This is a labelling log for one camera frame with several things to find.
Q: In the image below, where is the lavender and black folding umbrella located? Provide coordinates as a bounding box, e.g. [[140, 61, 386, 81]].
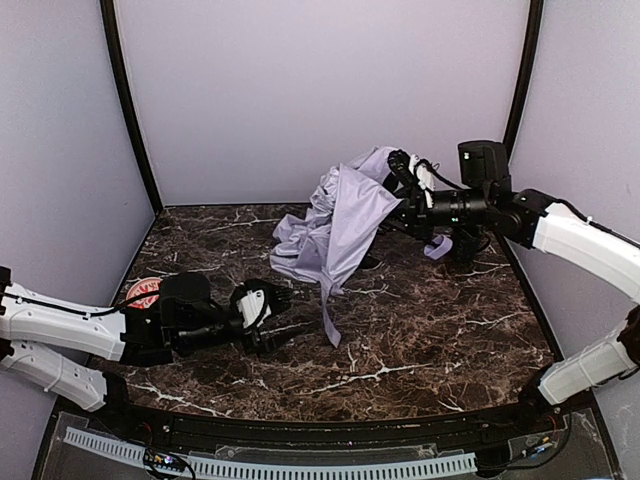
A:
[[268, 144, 456, 350]]

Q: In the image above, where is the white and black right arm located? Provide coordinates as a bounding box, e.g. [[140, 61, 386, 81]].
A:
[[384, 140, 639, 408]]

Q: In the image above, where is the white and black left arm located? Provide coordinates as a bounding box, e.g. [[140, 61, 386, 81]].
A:
[[1, 267, 293, 412]]

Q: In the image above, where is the dark green ceramic mug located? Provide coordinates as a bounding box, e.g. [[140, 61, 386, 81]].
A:
[[451, 228, 491, 263]]

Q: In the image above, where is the red patterned ceramic bowl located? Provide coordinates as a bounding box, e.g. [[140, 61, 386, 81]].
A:
[[125, 277, 162, 309]]

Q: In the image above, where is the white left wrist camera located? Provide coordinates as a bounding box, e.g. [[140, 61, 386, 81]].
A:
[[230, 278, 293, 329]]

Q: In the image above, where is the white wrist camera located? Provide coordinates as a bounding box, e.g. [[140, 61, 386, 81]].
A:
[[230, 278, 293, 329], [387, 150, 436, 194]]

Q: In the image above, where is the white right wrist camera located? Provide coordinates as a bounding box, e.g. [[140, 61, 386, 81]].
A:
[[387, 150, 436, 194]]

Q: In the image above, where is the grey slotted cable duct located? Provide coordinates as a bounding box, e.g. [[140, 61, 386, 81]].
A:
[[63, 427, 478, 479]]

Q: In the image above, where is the black right corner post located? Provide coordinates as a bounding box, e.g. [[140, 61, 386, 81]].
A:
[[482, 0, 545, 216]]

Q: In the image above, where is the black corner post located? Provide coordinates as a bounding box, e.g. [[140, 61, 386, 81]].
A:
[[99, 0, 164, 216], [482, 0, 545, 216]]

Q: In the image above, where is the black left corner post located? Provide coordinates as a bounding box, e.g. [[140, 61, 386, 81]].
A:
[[99, 0, 164, 216]]

